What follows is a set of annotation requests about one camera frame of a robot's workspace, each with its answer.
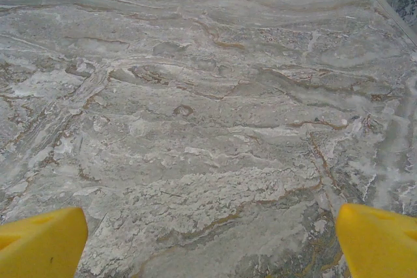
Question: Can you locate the aluminium side frame rail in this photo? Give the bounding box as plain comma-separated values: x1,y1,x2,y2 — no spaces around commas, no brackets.
351,0,417,54

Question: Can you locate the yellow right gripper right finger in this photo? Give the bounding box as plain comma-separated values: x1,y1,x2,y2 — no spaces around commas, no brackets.
335,202,417,278

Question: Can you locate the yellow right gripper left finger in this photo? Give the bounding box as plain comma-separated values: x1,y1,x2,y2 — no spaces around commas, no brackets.
0,206,89,278

